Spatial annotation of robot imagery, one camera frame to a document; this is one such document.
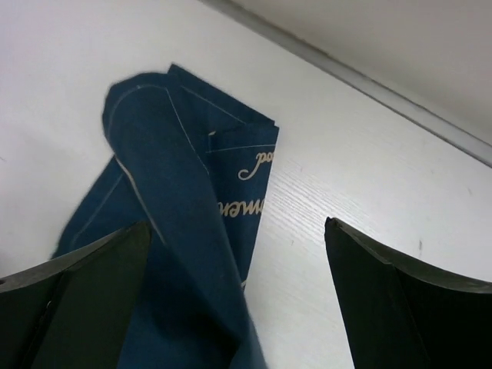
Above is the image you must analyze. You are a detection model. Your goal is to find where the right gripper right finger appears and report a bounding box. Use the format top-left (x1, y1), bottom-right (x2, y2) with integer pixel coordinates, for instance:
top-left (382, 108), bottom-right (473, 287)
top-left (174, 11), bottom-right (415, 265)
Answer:
top-left (324, 218), bottom-right (491, 368)

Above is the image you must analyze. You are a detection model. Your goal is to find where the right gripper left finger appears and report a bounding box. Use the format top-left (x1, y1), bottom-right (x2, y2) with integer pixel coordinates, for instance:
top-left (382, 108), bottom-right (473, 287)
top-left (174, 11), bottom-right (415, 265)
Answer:
top-left (1, 222), bottom-right (151, 368)

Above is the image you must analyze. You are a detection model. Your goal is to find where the dark blue cloth placemat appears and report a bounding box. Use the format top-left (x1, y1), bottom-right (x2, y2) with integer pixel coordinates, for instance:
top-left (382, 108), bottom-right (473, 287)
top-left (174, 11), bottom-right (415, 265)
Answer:
top-left (55, 64), bottom-right (279, 368)

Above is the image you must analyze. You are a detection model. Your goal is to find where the aluminium rail right side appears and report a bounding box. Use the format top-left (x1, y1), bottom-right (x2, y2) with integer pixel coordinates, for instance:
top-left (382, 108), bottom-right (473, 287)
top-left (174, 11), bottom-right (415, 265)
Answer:
top-left (203, 1), bottom-right (491, 167)

